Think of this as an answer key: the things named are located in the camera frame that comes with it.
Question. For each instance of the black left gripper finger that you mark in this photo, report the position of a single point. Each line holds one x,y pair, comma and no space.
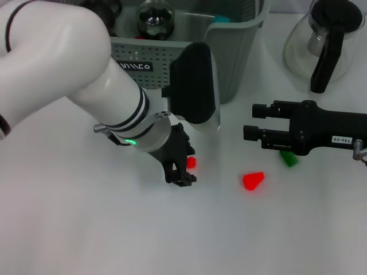
185,180

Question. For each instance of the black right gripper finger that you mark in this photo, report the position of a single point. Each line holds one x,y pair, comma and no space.
250,133
259,110

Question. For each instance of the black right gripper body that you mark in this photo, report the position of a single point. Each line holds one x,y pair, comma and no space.
318,127

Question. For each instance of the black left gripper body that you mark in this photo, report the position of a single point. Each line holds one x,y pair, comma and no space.
175,149

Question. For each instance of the small red sloped brick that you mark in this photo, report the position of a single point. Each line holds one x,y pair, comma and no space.
191,162

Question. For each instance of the green sloped brick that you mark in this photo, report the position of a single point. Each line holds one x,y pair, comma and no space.
289,160

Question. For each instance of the large red wedge brick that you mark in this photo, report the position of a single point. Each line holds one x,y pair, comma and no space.
252,180

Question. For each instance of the teal square brick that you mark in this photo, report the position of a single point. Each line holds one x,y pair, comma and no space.
222,19

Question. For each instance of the glass teacup black holder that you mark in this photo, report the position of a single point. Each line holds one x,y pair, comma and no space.
155,20

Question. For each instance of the grey-green perforated storage bin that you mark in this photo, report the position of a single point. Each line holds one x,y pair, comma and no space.
235,57

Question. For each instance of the right gripper metal connector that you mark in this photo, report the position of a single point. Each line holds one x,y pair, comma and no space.
358,151

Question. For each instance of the black clay teapot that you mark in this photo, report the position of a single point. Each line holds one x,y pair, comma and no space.
110,14

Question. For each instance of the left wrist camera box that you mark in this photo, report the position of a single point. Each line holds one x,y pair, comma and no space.
192,86

